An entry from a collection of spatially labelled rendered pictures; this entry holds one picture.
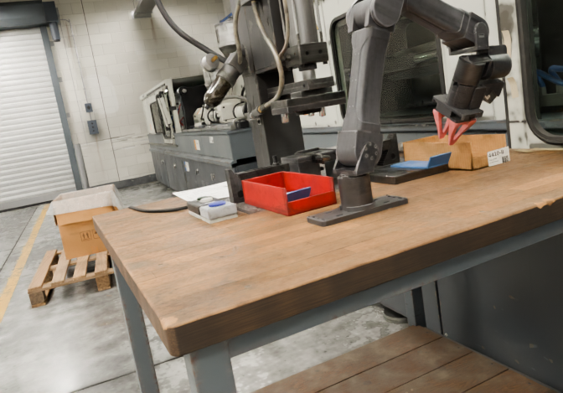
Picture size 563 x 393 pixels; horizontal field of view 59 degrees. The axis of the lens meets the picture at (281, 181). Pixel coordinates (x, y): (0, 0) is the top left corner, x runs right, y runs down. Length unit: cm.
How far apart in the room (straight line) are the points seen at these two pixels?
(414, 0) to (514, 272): 104
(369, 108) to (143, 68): 973
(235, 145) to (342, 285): 379
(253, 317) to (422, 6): 70
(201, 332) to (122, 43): 1011
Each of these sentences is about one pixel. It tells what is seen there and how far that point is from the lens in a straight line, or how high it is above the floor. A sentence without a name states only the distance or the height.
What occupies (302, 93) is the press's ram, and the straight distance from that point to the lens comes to 135.
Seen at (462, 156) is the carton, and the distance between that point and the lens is 131.
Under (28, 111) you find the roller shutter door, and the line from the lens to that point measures 1043.
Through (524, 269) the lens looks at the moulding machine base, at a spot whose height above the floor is 50.
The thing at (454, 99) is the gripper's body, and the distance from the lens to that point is 119.
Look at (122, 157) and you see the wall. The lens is 1048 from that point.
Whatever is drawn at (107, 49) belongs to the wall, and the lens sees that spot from 1059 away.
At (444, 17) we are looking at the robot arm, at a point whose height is 125.
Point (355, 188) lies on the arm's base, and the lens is 96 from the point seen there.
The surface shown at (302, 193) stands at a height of 92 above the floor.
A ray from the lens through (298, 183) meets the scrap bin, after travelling 123.
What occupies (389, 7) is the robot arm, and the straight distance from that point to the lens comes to 100.
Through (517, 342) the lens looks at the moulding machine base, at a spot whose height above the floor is 23.
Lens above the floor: 113
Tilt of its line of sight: 9 degrees down
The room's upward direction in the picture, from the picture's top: 9 degrees counter-clockwise
